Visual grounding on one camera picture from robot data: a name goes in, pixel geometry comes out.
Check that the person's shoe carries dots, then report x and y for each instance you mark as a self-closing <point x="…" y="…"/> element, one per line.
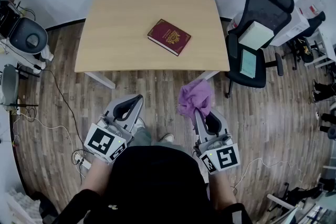
<point x="166" y="137"/>
<point x="139" y="124"/>

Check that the white flat box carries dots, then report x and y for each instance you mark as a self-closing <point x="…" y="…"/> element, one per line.
<point x="256" y="35"/>

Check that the black padded office chair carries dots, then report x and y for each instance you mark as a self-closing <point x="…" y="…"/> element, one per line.
<point x="315" y="26"/>

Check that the grey round device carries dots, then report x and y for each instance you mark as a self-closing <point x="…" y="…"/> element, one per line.
<point x="9" y="84"/>

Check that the white and black robot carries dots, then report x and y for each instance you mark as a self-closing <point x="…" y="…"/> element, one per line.
<point x="26" y="34"/>

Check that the white power strip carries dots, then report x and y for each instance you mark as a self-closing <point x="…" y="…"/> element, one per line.
<point x="84" y="162"/>

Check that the person's right shoe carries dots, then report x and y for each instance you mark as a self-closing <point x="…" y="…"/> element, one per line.
<point x="166" y="137"/>

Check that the clear water jug red label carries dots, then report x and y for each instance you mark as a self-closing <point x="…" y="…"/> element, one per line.
<point x="235" y="23"/>

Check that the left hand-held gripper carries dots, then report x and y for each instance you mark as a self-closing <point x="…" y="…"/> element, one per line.
<point x="101" y="139"/>

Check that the black equipment stand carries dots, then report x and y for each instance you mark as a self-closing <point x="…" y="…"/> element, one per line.
<point x="299" y="194"/>

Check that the black antenna router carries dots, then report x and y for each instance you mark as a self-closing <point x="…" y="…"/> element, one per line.
<point x="18" y="106"/>

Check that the person's grey trousers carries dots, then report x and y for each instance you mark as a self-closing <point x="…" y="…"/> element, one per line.
<point x="141" y="137"/>

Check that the purple cloth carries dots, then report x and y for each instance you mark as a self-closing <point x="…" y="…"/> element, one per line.
<point x="193" y="97"/>

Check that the person's black shirt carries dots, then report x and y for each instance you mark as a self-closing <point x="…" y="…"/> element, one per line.
<point x="155" y="186"/>

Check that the white table leg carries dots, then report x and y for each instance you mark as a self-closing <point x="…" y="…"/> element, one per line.
<point x="210" y="75"/>
<point x="102" y="80"/>

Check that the pale green booklet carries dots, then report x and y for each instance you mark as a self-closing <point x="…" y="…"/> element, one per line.
<point x="248" y="63"/>

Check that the person's left shoe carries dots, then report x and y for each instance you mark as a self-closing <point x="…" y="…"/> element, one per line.
<point x="139" y="124"/>

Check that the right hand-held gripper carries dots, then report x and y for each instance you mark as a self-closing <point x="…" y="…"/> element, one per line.
<point x="225" y="157"/>

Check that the white cardboard box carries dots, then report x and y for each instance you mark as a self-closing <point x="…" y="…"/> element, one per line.
<point x="294" y="27"/>

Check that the white metal rack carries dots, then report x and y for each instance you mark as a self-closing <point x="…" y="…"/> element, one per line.
<point x="326" y="44"/>

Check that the person's right forearm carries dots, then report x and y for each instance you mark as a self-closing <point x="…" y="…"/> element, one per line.
<point x="223" y="191"/>

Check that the person's left forearm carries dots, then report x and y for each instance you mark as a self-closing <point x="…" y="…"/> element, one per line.
<point x="95" y="178"/>

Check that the black mesh office chair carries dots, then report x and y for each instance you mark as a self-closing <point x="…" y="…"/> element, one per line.
<point x="265" y="8"/>

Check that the black camera equipment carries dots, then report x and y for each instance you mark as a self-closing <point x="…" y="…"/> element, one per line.
<point x="329" y="126"/>

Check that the dark red gold-patterned book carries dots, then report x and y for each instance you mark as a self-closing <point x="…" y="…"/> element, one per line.
<point x="168" y="35"/>

